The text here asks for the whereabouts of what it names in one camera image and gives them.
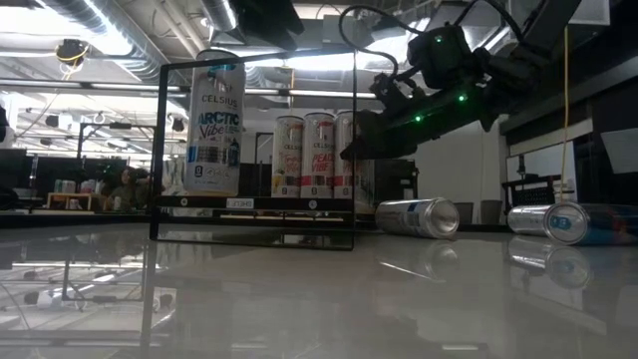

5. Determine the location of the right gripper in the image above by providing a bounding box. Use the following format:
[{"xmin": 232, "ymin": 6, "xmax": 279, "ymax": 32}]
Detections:
[{"xmin": 340, "ymin": 81, "xmax": 500, "ymax": 162}]

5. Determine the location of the Celsius Peach Vibe can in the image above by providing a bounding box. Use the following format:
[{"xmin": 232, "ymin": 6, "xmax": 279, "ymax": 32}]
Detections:
[{"xmin": 300, "ymin": 112, "xmax": 336, "ymax": 199}]

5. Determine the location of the Celsius Arctic Vibe can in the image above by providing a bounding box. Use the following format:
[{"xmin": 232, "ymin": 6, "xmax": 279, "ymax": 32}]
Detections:
[
  {"xmin": 374, "ymin": 196, "xmax": 461, "ymax": 241},
  {"xmin": 183, "ymin": 48, "xmax": 247, "ymax": 197}
]

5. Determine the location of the silver blue Red Bull can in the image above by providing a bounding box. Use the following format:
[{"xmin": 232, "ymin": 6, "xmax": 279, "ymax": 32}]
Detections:
[{"xmin": 506, "ymin": 200, "xmax": 638, "ymax": 247}]

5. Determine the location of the black cabinet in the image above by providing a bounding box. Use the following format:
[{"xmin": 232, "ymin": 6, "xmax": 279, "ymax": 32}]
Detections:
[{"xmin": 374, "ymin": 158, "xmax": 420, "ymax": 205}]

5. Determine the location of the grey waste bin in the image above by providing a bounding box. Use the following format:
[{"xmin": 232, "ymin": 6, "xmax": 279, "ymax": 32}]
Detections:
[
  {"xmin": 479, "ymin": 199, "xmax": 504, "ymax": 225},
  {"xmin": 453, "ymin": 200, "xmax": 476, "ymax": 225}
]

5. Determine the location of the black cart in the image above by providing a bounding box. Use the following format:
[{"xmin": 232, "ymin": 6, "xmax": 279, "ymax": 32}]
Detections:
[{"xmin": 500, "ymin": 173, "xmax": 574, "ymax": 215}]

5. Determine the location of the white paper sheet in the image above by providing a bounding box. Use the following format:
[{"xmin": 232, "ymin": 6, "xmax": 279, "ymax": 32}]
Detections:
[{"xmin": 600, "ymin": 128, "xmax": 638, "ymax": 176}]

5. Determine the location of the wooden side table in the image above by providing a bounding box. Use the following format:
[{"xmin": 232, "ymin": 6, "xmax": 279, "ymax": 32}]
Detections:
[{"xmin": 46, "ymin": 190, "xmax": 105, "ymax": 211}]

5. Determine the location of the yellow hanging cable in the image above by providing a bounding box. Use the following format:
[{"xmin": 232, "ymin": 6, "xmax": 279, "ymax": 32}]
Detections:
[{"xmin": 556, "ymin": 24, "xmax": 570, "ymax": 203}]

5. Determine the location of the black metal table frame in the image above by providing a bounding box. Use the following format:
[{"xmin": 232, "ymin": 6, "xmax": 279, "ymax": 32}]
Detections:
[{"xmin": 0, "ymin": 211, "xmax": 638, "ymax": 235}]

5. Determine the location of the black yellow ceiling cable reel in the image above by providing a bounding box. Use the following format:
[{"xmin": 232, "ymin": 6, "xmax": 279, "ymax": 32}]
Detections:
[{"xmin": 54, "ymin": 38, "xmax": 91, "ymax": 69}]

